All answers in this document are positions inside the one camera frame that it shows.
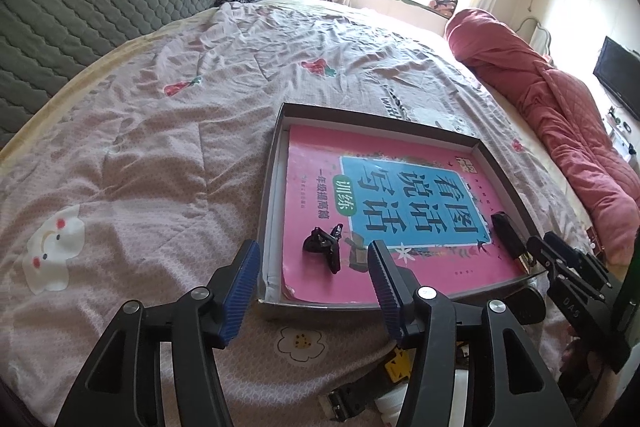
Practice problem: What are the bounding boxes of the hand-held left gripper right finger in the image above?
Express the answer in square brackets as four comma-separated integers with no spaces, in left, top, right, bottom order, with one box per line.
[367,239,568,427]

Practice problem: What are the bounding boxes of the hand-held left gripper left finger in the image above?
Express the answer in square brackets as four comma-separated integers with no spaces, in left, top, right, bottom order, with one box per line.
[54,239,262,427]

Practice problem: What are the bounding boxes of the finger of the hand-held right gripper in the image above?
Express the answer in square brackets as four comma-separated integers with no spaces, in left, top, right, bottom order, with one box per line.
[544,231,612,298]
[526,234,564,281]

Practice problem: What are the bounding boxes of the small black rectangular object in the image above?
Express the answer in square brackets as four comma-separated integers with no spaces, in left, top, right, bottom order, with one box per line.
[491,213,527,259]

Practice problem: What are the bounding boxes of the shallow cardboard box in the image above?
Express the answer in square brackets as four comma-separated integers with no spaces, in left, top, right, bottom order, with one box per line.
[255,102,547,323]

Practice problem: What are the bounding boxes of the person's right hand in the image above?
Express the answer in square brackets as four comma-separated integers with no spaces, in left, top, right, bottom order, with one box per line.
[567,329,610,389]

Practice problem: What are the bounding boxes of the small yellow black item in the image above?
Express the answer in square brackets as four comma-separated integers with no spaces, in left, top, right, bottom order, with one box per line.
[389,347,412,383]

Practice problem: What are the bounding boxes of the black hair clip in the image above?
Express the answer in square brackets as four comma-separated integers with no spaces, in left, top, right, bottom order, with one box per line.
[302,223,345,276]

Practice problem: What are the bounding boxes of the cream bed sheet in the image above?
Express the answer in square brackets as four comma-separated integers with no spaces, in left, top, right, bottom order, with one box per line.
[0,4,596,253]

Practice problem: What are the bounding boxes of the white television cabinet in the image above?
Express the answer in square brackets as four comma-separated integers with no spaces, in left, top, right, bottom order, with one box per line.
[602,107,640,172]

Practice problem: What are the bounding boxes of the pink book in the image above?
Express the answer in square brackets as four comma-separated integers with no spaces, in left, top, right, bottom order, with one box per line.
[280,123,526,303]

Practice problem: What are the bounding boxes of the pink printed blanket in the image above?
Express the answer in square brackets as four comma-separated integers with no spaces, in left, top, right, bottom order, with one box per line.
[0,0,601,427]

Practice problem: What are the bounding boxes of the red quilt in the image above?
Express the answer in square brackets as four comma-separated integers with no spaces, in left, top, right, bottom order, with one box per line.
[444,7,640,265]

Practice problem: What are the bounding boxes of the black television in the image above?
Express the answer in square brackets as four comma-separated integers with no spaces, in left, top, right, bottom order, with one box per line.
[593,36,640,120]

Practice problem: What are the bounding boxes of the floral cushion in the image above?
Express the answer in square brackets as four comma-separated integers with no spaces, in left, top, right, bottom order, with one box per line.
[430,0,461,18]

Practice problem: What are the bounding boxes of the black strap with metal buckle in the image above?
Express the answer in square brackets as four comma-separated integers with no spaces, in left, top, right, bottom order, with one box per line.
[327,369,396,423]

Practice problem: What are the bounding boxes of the white metal frame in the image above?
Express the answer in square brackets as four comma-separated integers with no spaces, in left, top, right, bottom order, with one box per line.
[515,17,553,58]

